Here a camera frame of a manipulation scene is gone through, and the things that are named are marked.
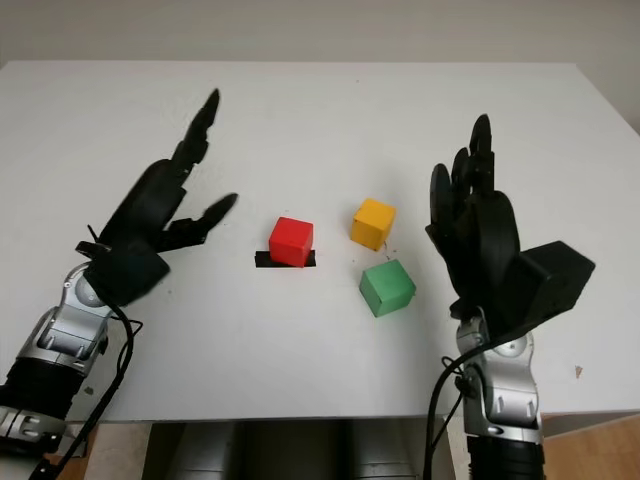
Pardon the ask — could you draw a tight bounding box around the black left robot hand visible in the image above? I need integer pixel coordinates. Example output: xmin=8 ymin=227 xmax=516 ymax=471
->
xmin=97 ymin=88 xmax=240 ymax=261

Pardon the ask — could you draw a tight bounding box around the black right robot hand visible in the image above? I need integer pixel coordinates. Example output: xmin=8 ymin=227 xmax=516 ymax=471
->
xmin=424 ymin=114 xmax=524 ymax=331

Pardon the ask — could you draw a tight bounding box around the green wooden block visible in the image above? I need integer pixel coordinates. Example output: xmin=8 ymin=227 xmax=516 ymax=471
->
xmin=359 ymin=259 xmax=418 ymax=319

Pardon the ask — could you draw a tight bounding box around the yellow wooden block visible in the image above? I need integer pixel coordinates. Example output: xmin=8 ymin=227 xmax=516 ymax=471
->
xmin=350 ymin=198 xmax=398 ymax=251

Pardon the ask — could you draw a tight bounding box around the red wooden block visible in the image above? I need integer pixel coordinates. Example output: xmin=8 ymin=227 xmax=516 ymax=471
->
xmin=268 ymin=216 xmax=315 ymax=270

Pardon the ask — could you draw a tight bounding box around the black tape strip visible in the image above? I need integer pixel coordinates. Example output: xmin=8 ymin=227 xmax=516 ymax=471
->
xmin=253 ymin=249 xmax=318 ymax=271

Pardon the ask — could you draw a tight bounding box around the white table leg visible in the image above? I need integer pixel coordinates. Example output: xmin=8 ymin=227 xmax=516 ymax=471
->
xmin=442 ymin=415 xmax=471 ymax=480

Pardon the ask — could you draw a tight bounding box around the grey robot body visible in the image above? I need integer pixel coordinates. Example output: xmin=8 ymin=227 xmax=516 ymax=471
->
xmin=142 ymin=419 xmax=451 ymax=480

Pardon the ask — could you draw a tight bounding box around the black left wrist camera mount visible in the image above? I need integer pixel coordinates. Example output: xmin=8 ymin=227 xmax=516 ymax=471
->
xmin=74 ymin=239 xmax=172 ymax=307

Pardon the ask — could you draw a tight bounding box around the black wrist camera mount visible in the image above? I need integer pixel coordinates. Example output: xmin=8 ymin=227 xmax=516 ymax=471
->
xmin=74 ymin=239 xmax=172 ymax=307
xmin=487 ymin=240 xmax=597 ymax=346

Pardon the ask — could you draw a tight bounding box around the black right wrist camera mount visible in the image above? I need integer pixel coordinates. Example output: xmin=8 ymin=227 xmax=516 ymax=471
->
xmin=487 ymin=240 xmax=597 ymax=346

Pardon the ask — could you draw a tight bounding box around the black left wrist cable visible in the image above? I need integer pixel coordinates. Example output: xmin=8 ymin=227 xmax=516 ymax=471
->
xmin=27 ymin=304 xmax=144 ymax=480

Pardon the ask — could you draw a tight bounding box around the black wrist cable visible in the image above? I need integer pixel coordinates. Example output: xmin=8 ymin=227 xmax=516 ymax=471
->
xmin=422 ymin=339 xmax=501 ymax=480
xmin=27 ymin=304 xmax=144 ymax=480

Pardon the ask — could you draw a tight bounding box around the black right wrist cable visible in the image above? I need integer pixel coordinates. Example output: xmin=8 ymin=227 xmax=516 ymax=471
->
xmin=422 ymin=339 xmax=501 ymax=480

